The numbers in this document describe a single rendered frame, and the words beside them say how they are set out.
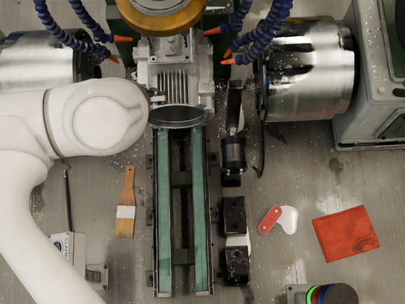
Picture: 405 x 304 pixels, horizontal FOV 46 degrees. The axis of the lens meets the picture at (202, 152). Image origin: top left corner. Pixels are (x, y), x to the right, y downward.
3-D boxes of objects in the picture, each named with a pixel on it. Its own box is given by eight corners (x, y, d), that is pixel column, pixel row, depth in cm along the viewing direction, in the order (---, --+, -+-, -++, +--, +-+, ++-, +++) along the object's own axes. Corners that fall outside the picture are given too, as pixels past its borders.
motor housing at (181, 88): (143, 64, 133) (131, 26, 115) (211, 60, 133) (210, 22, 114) (143, 132, 127) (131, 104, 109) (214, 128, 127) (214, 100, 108)
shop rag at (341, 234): (326, 263, 127) (327, 263, 126) (311, 219, 131) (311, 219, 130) (379, 247, 128) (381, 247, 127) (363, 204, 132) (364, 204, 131)
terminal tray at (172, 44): (150, 34, 118) (146, 17, 111) (193, 31, 118) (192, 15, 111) (150, 78, 115) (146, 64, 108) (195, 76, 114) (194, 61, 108)
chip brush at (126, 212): (122, 165, 137) (122, 164, 136) (139, 166, 137) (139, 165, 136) (114, 237, 131) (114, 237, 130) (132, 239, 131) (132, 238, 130)
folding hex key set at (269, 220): (273, 204, 132) (275, 202, 131) (283, 211, 132) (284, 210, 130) (255, 229, 130) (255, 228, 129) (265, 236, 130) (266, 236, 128)
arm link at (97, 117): (144, 68, 74) (61, 82, 74) (128, 74, 59) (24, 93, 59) (158, 136, 76) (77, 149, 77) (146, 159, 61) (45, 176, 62)
